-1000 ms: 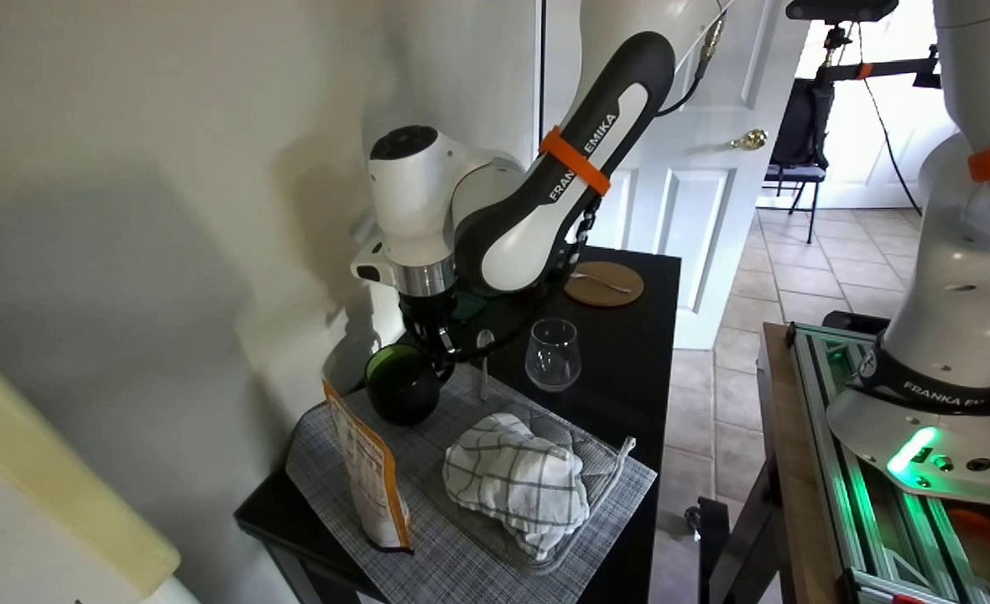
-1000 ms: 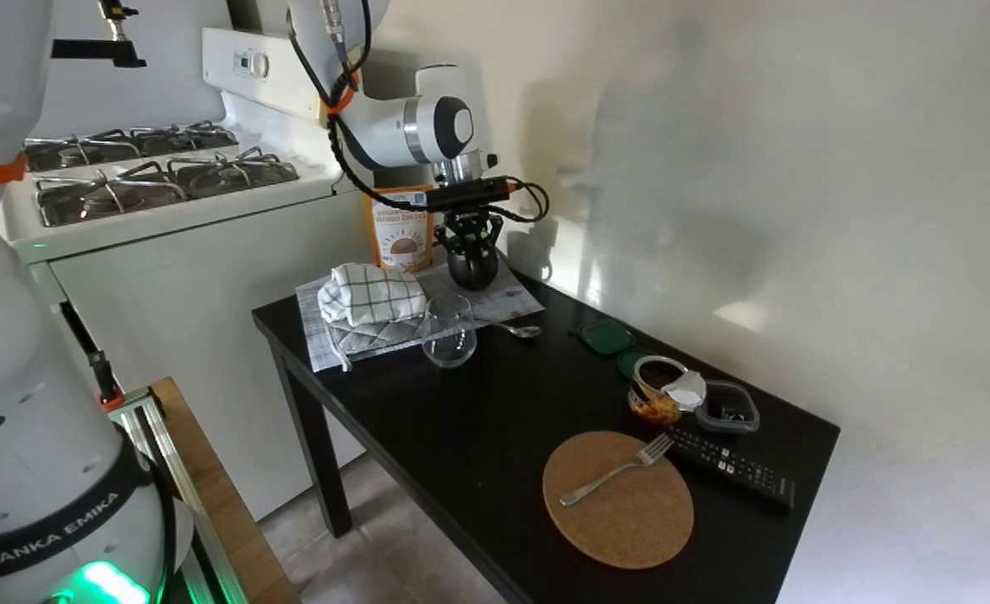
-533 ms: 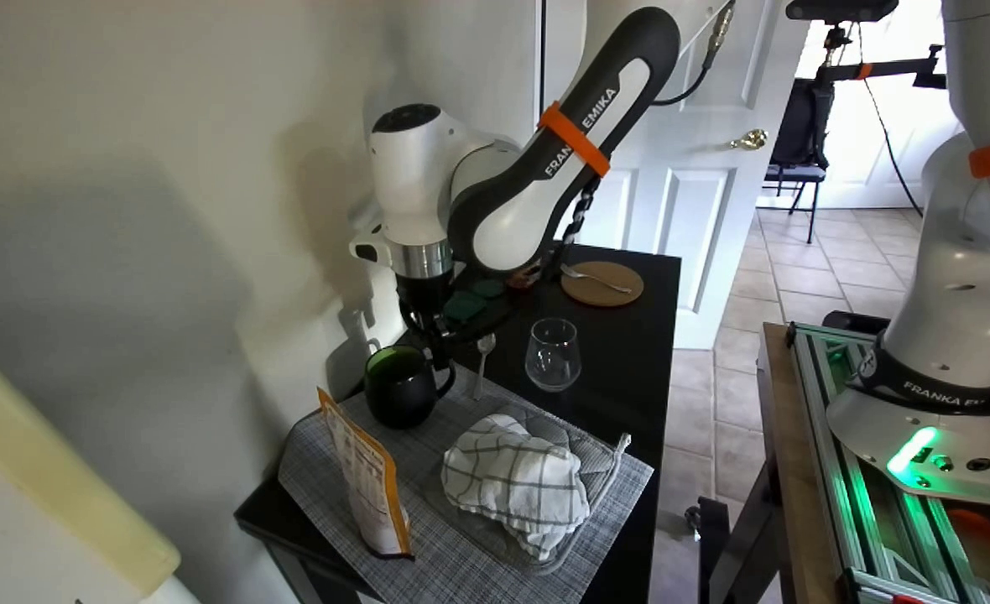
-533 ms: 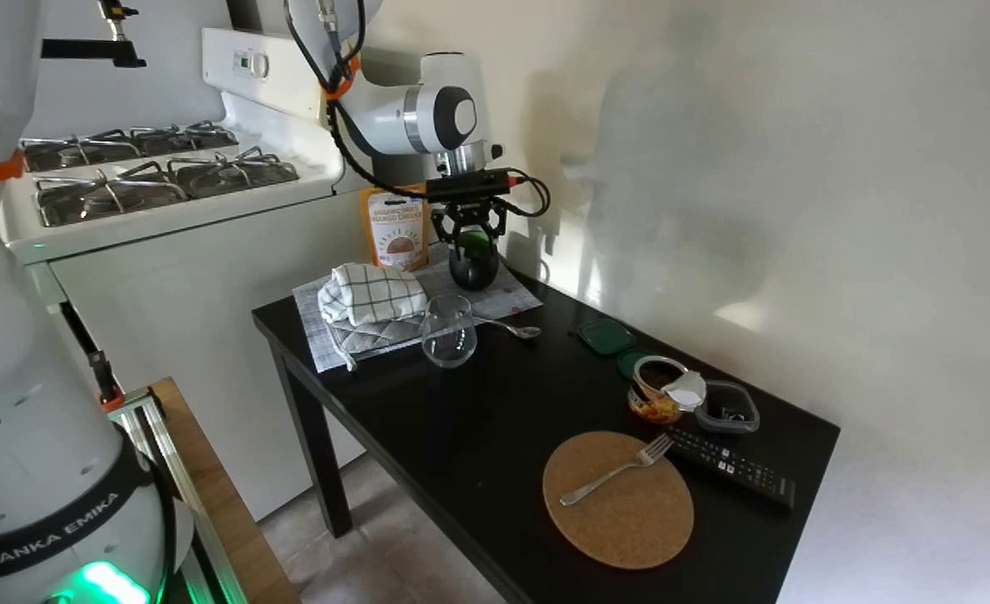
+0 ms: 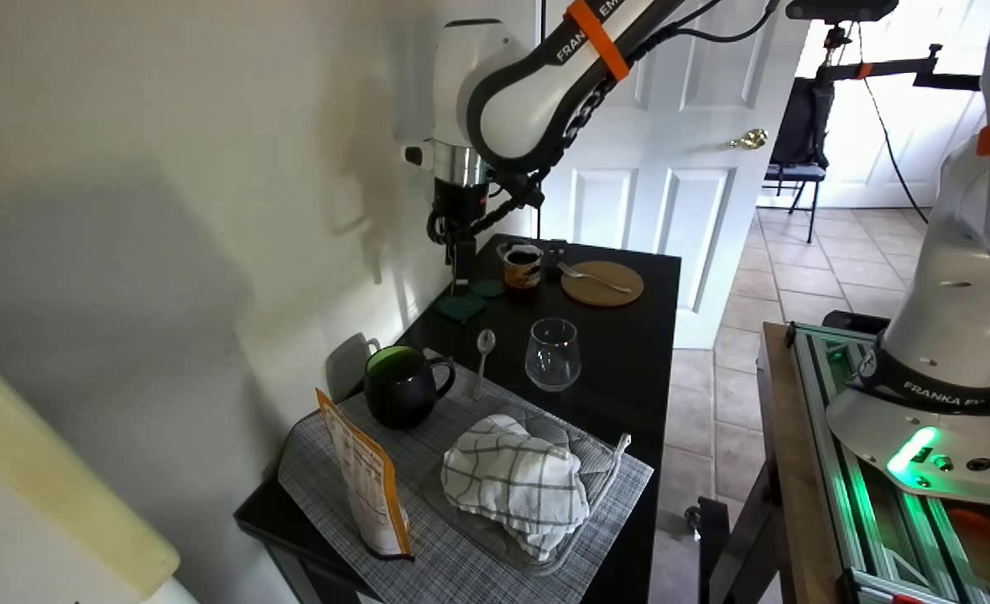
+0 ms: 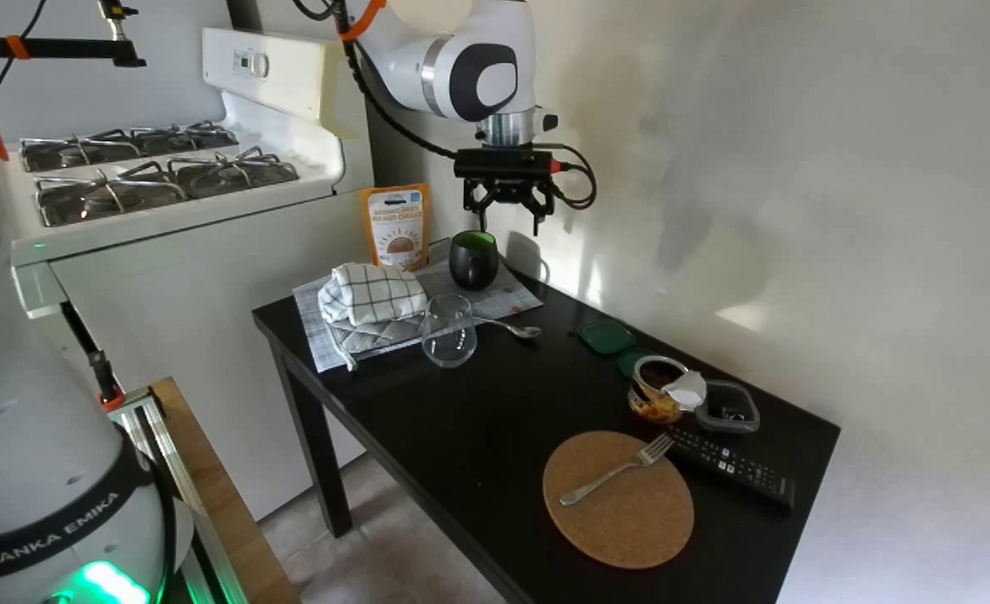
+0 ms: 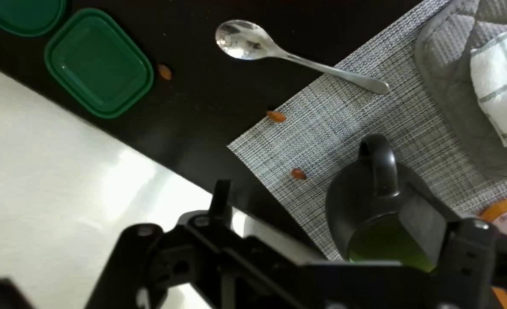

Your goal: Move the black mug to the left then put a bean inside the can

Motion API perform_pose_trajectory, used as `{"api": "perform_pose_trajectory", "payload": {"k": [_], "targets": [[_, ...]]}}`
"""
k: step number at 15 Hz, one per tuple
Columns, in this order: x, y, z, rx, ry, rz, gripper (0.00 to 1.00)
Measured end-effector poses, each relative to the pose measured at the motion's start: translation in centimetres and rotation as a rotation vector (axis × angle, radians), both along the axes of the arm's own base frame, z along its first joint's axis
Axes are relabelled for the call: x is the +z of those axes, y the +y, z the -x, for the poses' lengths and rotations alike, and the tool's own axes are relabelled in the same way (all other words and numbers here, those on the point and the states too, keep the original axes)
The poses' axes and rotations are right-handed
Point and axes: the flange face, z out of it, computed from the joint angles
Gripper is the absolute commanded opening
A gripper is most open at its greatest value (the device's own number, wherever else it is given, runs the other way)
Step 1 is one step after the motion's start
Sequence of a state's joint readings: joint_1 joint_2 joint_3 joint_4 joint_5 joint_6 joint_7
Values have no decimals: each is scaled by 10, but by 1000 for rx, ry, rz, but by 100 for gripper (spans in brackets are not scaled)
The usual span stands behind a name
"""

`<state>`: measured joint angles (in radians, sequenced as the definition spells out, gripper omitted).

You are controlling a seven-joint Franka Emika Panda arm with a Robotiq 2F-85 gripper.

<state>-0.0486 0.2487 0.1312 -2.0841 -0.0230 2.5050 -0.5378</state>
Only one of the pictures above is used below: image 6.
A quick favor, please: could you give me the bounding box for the orange food pouch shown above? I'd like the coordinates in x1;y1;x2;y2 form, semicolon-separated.
358;184;429;267

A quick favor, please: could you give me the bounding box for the black table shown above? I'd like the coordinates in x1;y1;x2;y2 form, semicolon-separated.
256;284;838;604

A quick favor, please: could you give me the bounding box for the black remote control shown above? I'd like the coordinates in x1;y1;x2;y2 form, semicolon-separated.
670;431;800;510

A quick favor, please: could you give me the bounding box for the wooden board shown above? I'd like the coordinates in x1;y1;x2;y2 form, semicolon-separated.
152;378;303;604

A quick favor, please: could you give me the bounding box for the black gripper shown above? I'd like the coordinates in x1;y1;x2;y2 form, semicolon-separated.
453;149;555;236

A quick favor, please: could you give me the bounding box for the black mug green inside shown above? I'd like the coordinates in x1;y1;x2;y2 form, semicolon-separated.
451;233;501;293

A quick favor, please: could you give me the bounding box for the white gas stove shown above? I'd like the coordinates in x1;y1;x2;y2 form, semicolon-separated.
0;26;371;516

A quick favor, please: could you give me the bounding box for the clear glass bowl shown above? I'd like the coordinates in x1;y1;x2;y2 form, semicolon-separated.
422;327;477;368

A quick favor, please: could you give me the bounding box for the grey placemat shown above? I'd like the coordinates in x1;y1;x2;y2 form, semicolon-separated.
292;254;540;374

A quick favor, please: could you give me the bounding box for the small dark bean container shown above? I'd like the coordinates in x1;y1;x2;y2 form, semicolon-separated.
696;378;763;433

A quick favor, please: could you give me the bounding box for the round cork mat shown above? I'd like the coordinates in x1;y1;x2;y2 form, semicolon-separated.
540;431;696;570

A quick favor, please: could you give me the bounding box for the silver fork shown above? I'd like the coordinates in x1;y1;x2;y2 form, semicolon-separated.
557;433;670;507

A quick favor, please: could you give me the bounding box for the green lid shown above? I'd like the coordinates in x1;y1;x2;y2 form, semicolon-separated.
576;318;635;356

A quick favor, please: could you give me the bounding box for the silver spoon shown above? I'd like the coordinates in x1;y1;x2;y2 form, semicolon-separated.
488;318;540;341

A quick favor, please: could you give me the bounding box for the black camera stand bar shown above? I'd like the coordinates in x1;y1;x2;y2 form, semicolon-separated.
0;36;147;67

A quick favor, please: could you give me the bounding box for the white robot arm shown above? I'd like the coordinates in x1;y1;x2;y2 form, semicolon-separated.
0;0;537;601

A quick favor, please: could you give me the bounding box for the white checkered dish towel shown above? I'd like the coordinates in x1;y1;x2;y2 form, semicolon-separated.
319;262;429;327

